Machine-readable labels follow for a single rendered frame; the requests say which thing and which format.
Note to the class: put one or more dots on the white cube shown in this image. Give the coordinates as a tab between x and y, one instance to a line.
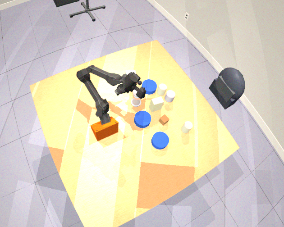
156	104
128	71

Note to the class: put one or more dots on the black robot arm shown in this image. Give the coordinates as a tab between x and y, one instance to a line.
113	79

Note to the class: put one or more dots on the blue cylinder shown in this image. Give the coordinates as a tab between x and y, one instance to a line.
160	140
142	119
150	86

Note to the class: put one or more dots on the grey cylinder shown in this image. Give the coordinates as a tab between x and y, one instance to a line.
169	96

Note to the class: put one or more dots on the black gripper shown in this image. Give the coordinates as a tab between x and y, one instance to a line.
140	91

